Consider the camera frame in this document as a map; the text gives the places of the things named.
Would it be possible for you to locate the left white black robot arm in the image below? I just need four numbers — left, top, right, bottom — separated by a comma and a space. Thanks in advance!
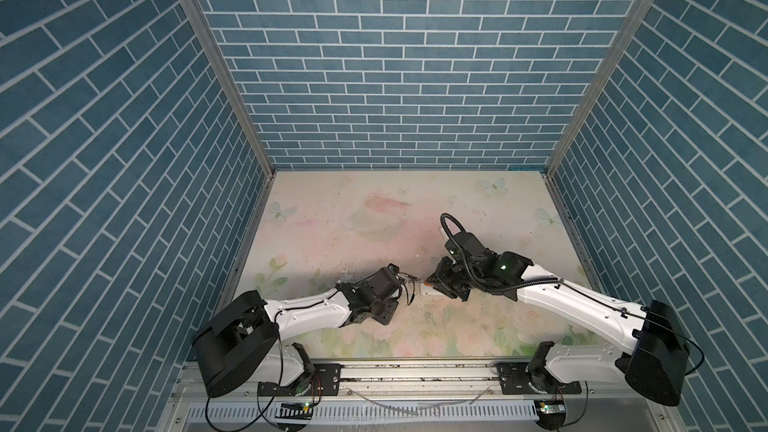
191, 264, 407, 398

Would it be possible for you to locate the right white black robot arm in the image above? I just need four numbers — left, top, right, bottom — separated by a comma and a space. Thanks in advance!
426, 232, 690, 407

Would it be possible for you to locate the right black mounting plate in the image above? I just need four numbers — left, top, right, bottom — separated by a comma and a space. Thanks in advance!
494, 361, 582, 395

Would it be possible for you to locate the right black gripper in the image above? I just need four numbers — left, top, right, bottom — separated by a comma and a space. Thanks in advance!
421, 255, 481, 301

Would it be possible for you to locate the white remote control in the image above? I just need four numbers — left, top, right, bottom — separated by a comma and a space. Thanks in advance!
418, 283, 444, 297

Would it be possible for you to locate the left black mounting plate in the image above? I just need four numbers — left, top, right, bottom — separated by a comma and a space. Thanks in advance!
258, 363, 342, 398

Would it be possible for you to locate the white perforated cable duct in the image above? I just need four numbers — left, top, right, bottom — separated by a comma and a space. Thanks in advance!
185, 400, 539, 428

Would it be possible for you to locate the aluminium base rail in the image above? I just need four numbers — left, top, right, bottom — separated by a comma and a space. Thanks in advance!
158, 358, 684, 431

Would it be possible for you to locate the black mounting plate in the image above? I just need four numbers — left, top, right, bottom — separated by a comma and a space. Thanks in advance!
258, 363, 342, 398
494, 361, 582, 395

